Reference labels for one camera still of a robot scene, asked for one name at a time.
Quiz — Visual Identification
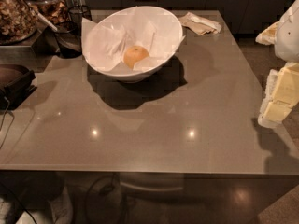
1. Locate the white shoe under table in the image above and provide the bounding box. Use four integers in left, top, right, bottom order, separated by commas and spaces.
30, 186, 73, 224

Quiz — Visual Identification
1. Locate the black cable loop on floor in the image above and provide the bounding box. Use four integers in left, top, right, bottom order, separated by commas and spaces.
83, 172, 129, 224

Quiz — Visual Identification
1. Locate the orange fruit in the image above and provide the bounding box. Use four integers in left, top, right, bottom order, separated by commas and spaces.
123, 46, 150, 69

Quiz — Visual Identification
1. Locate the dark glass cup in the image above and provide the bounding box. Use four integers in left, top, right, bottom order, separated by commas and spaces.
54, 21, 82, 58

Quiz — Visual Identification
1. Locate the white bowl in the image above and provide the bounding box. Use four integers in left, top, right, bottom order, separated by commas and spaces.
81, 5, 184, 84

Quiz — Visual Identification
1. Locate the crumpled beige napkin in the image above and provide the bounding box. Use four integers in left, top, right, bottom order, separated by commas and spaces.
178, 12, 222, 35

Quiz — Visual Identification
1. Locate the black cable on table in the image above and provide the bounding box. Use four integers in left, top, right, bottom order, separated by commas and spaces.
0, 96, 16, 149

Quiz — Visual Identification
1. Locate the white paper in bowl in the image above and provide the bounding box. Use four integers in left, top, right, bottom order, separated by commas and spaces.
80, 7, 187, 73

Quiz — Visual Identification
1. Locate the black device at left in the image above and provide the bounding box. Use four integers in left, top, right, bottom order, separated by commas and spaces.
0, 64, 36, 110

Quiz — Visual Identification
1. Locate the large glass jar of snacks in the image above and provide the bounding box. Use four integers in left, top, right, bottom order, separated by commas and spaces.
0, 0, 37, 45

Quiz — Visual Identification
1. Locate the black wire holder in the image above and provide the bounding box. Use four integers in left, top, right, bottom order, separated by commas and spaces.
68, 5, 92, 28

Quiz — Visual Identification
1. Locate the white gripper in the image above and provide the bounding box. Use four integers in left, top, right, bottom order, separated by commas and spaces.
255, 0, 299, 129

